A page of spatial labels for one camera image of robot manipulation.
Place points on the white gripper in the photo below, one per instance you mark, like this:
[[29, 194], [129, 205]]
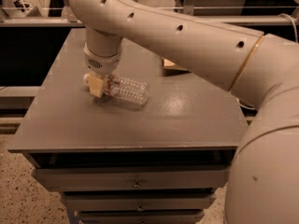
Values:
[[101, 63]]

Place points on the clear plastic water bottle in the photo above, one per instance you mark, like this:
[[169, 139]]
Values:
[[126, 89]]

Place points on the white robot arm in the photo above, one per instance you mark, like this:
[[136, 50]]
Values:
[[258, 69]]

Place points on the brown chips bag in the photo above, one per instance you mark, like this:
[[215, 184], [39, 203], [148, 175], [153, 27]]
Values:
[[172, 66]]

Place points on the grey drawer cabinet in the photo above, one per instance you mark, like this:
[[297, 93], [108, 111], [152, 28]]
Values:
[[185, 122]]

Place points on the top grey drawer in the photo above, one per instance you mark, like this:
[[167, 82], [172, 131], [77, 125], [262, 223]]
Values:
[[135, 178]]

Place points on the grey drawer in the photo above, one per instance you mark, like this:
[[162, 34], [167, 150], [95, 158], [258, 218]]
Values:
[[161, 217], [138, 202], [135, 178]]

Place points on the middle grey drawer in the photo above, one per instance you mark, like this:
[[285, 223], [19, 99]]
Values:
[[138, 202]]

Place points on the bottom grey drawer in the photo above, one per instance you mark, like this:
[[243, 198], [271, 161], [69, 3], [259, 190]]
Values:
[[161, 217]]

